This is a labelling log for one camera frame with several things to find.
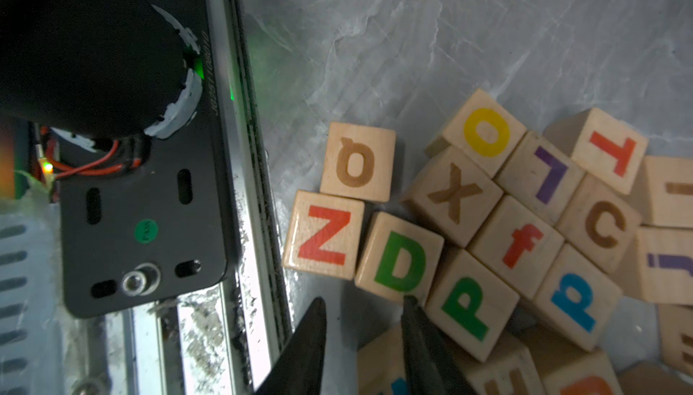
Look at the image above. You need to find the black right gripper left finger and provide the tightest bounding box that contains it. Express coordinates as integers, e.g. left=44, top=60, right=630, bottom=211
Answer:
left=256, top=297, right=327, bottom=395

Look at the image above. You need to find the wooden block red Z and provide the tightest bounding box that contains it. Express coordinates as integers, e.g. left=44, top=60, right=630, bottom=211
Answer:
left=282, top=190, right=366, bottom=281

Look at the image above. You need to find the wooden block purple L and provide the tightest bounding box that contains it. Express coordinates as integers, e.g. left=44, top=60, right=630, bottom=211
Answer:
left=494, top=131, right=586, bottom=225

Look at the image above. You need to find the wooden block green D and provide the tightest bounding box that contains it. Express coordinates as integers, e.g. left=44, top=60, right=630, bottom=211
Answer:
left=355, top=212, right=445, bottom=305

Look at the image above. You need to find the wooden block red f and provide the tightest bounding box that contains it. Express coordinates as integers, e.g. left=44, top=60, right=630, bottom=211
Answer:
left=467, top=195, right=565, bottom=300

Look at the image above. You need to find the wooden block brown X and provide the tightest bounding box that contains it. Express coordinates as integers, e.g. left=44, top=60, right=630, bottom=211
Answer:
left=401, top=147, right=504, bottom=248

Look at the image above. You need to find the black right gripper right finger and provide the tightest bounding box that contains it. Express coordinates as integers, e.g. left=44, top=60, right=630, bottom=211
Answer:
left=401, top=295, right=476, bottom=394

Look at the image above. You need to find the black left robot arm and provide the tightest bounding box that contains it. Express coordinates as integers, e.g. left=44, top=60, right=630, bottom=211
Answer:
left=1, top=0, right=327, bottom=394

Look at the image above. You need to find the wooden block blue P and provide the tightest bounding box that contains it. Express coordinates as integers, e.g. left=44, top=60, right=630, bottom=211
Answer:
left=522, top=243, right=623, bottom=352

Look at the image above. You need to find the wooden block green P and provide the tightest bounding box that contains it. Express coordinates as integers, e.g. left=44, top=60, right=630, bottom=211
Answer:
left=424, top=247, right=520, bottom=363

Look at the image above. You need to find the wooden block purple J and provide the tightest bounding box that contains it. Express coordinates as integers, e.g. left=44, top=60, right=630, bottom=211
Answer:
left=611, top=227, right=692, bottom=306

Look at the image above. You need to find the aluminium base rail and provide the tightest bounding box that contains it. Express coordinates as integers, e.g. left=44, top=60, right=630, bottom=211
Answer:
left=72, top=0, right=292, bottom=394

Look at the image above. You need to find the wooden block yellow O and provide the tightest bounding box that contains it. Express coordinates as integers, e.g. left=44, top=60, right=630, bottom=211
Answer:
left=425, top=88, right=527, bottom=178

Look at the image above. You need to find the wooden block brown Q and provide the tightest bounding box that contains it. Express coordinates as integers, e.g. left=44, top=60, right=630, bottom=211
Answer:
left=319, top=122, right=396, bottom=203

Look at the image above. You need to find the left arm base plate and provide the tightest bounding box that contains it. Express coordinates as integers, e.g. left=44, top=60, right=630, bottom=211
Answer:
left=59, top=0, right=236, bottom=319

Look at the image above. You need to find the wooden block red T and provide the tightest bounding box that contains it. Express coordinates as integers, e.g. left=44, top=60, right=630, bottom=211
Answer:
left=543, top=107, right=649, bottom=195

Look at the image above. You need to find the wooden block brown C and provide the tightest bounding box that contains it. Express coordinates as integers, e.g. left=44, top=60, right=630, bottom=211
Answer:
left=556, top=173, right=642, bottom=273

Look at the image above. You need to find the white vented cable duct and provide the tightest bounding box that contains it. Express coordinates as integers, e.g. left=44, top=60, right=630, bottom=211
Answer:
left=1, top=205, right=65, bottom=394

